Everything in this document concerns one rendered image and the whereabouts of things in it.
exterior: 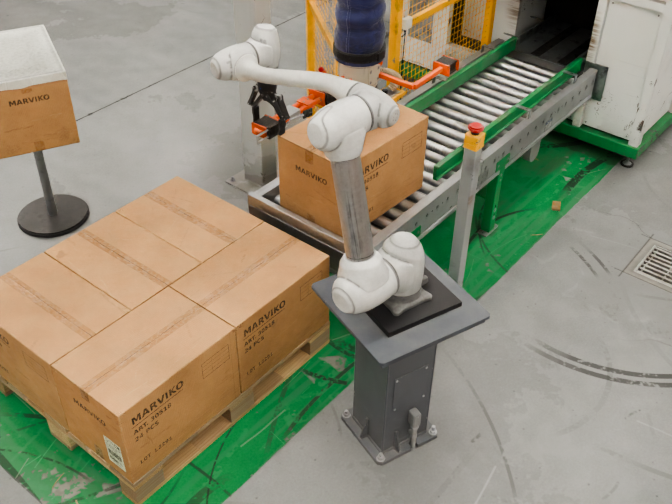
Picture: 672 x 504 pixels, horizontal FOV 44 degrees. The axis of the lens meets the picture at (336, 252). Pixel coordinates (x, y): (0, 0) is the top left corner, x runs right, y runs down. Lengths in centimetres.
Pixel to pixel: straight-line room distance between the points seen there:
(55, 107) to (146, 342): 151
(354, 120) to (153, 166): 290
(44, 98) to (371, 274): 213
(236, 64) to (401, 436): 168
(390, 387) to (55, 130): 219
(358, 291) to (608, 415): 155
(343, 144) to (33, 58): 224
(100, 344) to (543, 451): 190
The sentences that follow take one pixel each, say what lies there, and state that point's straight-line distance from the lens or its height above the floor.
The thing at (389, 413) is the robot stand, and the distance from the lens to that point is 343.
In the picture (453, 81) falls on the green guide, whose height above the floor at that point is 62.
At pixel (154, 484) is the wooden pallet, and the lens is 354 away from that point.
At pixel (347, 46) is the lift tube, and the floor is 138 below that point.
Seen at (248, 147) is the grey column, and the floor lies 26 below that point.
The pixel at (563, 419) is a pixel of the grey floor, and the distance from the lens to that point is 389.
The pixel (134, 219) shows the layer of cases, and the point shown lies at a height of 54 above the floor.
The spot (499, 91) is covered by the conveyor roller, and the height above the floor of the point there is 52.
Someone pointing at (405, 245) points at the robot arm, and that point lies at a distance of 296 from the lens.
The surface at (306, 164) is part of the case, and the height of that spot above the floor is 87.
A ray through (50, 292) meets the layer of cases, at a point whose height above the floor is 54.
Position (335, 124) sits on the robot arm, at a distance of 260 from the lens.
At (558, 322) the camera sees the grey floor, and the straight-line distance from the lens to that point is 433.
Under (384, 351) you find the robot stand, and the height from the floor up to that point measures 75.
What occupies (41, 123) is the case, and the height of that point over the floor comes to 77.
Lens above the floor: 288
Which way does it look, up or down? 39 degrees down
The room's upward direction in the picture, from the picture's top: 1 degrees clockwise
